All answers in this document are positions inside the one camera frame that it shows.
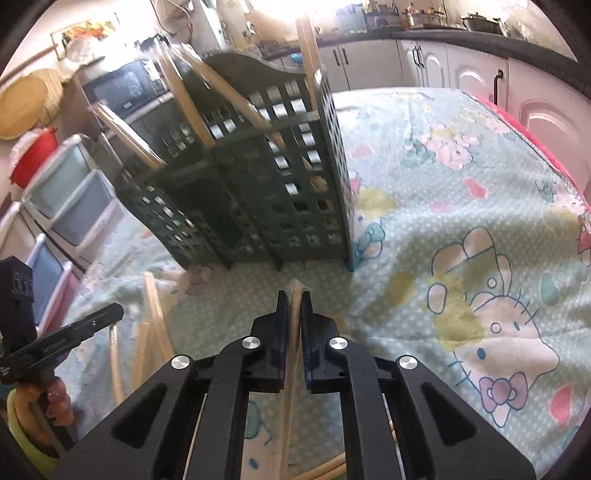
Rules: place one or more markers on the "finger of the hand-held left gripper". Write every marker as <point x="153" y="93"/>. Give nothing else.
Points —
<point x="99" y="319"/>

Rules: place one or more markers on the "person's left hand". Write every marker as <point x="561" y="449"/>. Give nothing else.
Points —
<point x="57" y="401"/>

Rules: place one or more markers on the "steel stockpot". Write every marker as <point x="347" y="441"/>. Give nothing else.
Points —
<point x="425" y="21"/>

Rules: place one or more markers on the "steel lidded pot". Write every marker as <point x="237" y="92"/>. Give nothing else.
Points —
<point x="482" y="23"/>

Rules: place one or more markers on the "black condiment rack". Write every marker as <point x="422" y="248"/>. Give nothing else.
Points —
<point x="382" y="14"/>

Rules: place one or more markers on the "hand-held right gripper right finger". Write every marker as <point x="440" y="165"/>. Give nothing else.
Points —
<point x="307" y="341"/>

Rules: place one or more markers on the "white lower kitchen cabinets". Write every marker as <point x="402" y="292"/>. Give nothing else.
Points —
<point x="461" y="69"/>

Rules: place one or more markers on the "round bamboo tray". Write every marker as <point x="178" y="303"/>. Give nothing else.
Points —
<point x="27" y="101"/>

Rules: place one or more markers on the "red plastic basin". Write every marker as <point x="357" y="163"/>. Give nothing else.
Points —
<point x="32" y="161"/>

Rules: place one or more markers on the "plastic drawer tower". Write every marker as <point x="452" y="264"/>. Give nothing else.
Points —
<point x="46" y="277"/>
<point x="62" y="182"/>

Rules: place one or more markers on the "large clear plastic bag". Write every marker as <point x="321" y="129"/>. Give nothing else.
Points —
<point x="521" y="27"/>

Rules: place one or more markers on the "blue plastic basin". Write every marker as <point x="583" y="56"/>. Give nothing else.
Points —
<point x="295" y="59"/>

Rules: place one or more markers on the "black microwave oven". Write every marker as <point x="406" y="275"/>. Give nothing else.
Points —
<point x="124" y="87"/>

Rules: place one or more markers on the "bamboo chopstick pair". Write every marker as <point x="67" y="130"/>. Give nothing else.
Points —
<point x="292" y="332"/>
<point x="184" y="99"/>
<point x="310" y="50"/>
<point x="231" y="94"/>
<point x="129" y="138"/>

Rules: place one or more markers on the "black kitchen countertop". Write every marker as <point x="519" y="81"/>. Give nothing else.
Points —
<point x="461" y="39"/>

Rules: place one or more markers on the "green plastic utensil holder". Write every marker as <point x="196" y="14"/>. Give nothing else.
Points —
<point x="258" y="198"/>

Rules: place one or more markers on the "pink quilted table cover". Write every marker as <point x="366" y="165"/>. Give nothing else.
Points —
<point x="535" y="141"/>

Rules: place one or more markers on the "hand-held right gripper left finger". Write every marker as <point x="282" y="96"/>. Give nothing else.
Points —
<point x="282" y="341"/>

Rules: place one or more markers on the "pale blue utensil organizer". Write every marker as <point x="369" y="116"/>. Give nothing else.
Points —
<point x="351" y="18"/>

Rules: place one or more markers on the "fruit wall poster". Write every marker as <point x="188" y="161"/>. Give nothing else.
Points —
<point x="87" y="27"/>

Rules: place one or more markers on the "bunch of bamboo chopsticks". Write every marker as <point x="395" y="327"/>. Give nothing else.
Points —
<point x="154" y="309"/>

